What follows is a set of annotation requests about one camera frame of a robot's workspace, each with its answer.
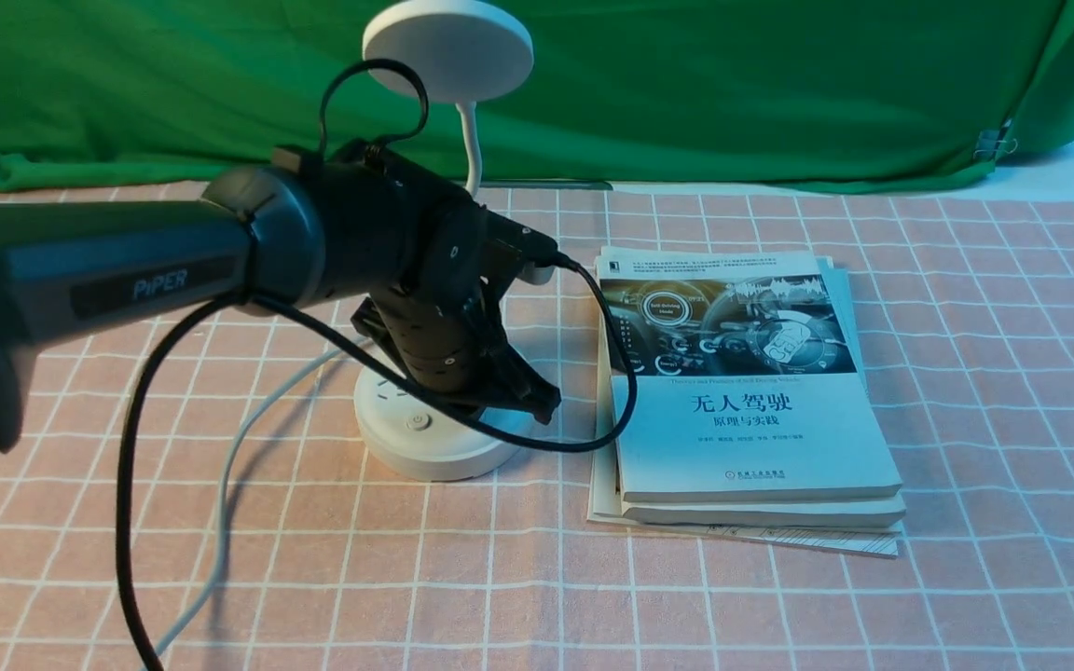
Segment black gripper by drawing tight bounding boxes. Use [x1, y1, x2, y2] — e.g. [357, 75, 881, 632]
[351, 273, 562, 425]

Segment white desk lamp with base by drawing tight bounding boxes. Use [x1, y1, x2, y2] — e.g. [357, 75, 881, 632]
[353, 1, 534, 483]

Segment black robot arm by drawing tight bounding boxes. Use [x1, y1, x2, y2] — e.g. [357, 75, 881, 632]
[0, 140, 561, 453]

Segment top white autonomous driving book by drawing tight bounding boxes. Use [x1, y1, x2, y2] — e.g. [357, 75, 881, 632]
[596, 251, 903, 504]

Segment pink checkered tablecloth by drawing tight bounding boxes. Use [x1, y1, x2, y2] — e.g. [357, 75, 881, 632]
[0, 188, 1074, 670]

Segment green backdrop cloth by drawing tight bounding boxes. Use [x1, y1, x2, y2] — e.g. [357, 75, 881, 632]
[0, 1, 1074, 194]

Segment metal binder clip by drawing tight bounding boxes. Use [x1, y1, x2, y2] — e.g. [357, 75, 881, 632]
[972, 117, 1019, 164]

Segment white lamp power cable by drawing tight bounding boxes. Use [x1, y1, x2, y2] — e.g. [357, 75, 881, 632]
[153, 337, 372, 658]

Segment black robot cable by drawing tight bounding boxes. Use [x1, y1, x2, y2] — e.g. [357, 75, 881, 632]
[116, 58, 639, 671]

